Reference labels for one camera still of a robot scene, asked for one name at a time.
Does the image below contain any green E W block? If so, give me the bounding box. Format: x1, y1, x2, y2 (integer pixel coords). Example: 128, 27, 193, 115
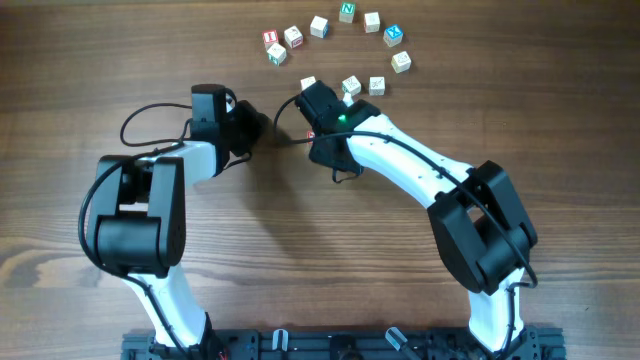
300, 76, 316, 91

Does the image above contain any green B letter block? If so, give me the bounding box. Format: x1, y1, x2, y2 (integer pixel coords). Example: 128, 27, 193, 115
342, 75, 362, 96

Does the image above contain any red-sided Z block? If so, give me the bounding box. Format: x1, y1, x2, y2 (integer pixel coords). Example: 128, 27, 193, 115
368, 76, 386, 96

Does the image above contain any green N letter block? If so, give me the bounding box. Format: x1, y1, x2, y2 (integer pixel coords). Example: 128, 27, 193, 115
339, 2, 356, 23

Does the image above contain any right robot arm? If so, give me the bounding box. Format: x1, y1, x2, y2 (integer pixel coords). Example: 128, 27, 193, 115
293, 81, 538, 357

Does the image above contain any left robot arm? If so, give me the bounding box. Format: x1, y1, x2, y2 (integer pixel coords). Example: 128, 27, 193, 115
78, 84, 269, 359

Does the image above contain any green J letter block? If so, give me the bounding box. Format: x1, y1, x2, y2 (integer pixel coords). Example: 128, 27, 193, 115
267, 43, 287, 66

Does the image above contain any red 6 number block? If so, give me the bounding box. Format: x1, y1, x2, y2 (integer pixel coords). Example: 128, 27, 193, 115
284, 25, 304, 49

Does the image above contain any plain blue-sided block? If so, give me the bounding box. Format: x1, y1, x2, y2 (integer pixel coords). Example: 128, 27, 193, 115
310, 16, 329, 38

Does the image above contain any yellow-sided picture block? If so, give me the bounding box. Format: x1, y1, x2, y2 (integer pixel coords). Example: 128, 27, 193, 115
391, 51, 412, 73

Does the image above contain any red I letter block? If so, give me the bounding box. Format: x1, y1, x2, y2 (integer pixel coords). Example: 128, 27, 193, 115
262, 29, 279, 50

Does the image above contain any red-sided plain top block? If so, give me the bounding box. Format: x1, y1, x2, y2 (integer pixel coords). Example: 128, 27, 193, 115
364, 12, 381, 33

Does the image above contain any blue X letter block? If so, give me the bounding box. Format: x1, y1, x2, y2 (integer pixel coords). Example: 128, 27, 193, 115
383, 24, 404, 47

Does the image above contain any black right camera cable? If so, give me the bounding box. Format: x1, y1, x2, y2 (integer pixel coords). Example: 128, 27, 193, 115
272, 94, 539, 351

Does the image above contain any black camera cable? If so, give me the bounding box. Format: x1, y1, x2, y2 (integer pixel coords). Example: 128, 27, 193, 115
272, 94, 539, 351
77, 102, 221, 354

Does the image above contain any black left camera cable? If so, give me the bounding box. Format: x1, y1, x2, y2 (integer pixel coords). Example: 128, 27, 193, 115
77, 102, 221, 354

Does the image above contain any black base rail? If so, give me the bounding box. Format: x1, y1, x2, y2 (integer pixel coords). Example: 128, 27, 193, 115
120, 326, 567, 360

